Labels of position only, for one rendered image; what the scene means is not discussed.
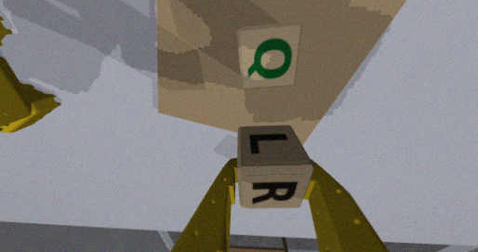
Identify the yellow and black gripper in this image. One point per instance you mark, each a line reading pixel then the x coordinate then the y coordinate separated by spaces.
pixel 339 223

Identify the tan flat mat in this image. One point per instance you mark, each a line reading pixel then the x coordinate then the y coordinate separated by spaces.
pixel 198 61

